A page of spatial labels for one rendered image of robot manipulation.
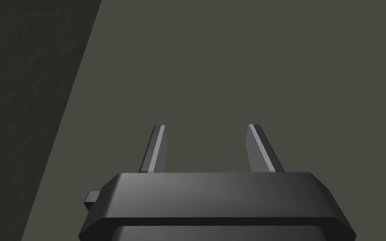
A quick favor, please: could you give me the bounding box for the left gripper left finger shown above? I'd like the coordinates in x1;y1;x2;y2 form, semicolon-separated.
138;125;168;174

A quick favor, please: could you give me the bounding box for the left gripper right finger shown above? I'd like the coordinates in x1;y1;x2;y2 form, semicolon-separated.
245;123;286;173

